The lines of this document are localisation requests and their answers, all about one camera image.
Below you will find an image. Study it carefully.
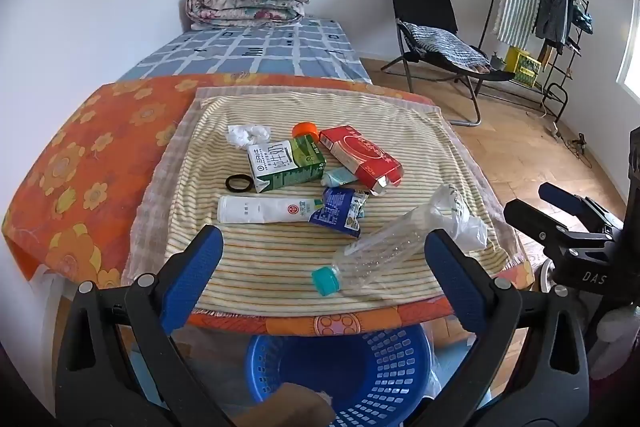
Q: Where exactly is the clear plastic bottle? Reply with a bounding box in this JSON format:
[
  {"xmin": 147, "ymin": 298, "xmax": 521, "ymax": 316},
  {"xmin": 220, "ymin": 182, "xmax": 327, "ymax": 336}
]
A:
[{"xmin": 311, "ymin": 184, "xmax": 471, "ymax": 297}]

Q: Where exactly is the red cardboard box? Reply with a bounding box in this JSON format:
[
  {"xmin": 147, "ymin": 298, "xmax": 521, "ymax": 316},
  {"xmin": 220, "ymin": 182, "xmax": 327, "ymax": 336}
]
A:
[{"xmin": 319, "ymin": 126, "xmax": 404, "ymax": 196}]

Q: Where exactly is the blue snack wrapper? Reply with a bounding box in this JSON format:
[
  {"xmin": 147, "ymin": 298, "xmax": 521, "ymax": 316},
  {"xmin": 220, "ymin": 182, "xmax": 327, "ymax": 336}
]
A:
[{"xmin": 309, "ymin": 186, "xmax": 369, "ymax": 239}]

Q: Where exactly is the white tube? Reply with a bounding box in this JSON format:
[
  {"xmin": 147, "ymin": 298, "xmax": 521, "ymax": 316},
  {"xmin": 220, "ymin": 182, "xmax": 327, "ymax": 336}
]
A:
[{"xmin": 217, "ymin": 195, "xmax": 322, "ymax": 225}]

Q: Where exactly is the light blue tube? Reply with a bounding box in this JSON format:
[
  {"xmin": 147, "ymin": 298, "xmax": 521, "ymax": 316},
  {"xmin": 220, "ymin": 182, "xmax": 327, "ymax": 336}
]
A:
[{"xmin": 320, "ymin": 167, "xmax": 358, "ymax": 187}]

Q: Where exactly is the green white milk carton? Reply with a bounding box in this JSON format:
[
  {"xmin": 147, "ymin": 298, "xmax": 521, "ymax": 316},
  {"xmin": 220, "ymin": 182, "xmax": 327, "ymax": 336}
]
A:
[{"xmin": 247, "ymin": 134, "xmax": 326, "ymax": 193}]

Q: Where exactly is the white gloved hand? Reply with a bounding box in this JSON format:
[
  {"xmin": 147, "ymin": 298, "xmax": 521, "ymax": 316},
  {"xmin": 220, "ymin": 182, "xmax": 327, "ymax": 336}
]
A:
[{"xmin": 588, "ymin": 305, "xmax": 639, "ymax": 381}]

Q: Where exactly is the crumpled clear plastic wrap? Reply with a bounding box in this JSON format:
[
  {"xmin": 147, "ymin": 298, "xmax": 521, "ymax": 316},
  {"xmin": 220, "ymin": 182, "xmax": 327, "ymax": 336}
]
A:
[{"xmin": 438, "ymin": 184, "xmax": 488, "ymax": 253}]

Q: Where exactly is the yellow plastic crate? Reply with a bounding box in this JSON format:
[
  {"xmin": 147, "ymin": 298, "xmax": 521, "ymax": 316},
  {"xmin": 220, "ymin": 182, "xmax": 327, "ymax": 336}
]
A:
[{"xmin": 504, "ymin": 46, "xmax": 542, "ymax": 88}]

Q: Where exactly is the blue plastic basket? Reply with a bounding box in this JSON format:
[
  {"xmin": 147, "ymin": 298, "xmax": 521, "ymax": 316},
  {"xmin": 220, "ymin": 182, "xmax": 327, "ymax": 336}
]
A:
[{"xmin": 245, "ymin": 325, "xmax": 439, "ymax": 426}]

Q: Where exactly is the orange floral blanket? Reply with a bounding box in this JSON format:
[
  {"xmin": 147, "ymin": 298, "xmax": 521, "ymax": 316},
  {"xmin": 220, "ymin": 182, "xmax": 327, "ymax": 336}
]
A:
[{"xmin": 2, "ymin": 74, "xmax": 533, "ymax": 336}]

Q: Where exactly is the blue checkered chair cushion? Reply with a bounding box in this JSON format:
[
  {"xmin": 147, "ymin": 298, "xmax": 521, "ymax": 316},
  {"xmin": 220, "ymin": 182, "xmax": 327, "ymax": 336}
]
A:
[{"xmin": 399, "ymin": 22, "xmax": 491, "ymax": 74}]

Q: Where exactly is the dark hanging jacket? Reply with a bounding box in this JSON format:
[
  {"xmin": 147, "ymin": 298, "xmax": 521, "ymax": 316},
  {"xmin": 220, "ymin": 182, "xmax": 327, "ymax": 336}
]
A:
[{"xmin": 535, "ymin": 0, "xmax": 572, "ymax": 50}]

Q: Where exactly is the striped yellow towel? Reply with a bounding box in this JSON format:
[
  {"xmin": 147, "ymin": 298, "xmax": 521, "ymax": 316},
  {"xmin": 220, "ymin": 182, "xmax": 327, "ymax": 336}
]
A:
[{"xmin": 120, "ymin": 85, "xmax": 525, "ymax": 319}]

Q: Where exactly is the black folding chair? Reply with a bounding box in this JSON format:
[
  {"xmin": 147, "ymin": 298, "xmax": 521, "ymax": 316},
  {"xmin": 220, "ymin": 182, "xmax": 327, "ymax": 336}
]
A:
[{"xmin": 381, "ymin": 0, "xmax": 515, "ymax": 128}]

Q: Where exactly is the orange bottle cap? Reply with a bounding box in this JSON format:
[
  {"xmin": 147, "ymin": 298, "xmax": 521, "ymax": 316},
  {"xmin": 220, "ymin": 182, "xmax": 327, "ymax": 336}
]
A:
[{"xmin": 292, "ymin": 121, "xmax": 320, "ymax": 143}]

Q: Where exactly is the crumpled white tissue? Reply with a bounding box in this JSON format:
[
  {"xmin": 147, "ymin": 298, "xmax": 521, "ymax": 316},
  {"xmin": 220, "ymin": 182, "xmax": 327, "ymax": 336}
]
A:
[{"xmin": 226, "ymin": 124, "xmax": 271, "ymax": 150}]

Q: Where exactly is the blue checkered bed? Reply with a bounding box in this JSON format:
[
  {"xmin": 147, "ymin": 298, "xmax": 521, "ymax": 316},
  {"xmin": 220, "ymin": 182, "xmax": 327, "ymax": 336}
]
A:
[{"xmin": 122, "ymin": 17, "xmax": 371, "ymax": 83}]

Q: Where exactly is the folded floral quilt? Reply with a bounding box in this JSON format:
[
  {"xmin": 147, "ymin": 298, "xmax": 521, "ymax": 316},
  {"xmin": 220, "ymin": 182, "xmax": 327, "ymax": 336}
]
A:
[{"xmin": 184, "ymin": 0, "xmax": 309, "ymax": 28}]

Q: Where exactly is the black rubber ring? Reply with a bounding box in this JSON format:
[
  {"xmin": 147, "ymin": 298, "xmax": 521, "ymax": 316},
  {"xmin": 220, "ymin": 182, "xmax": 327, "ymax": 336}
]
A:
[{"xmin": 224, "ymin": 173, "xmax": 254, "ymax": 193}]

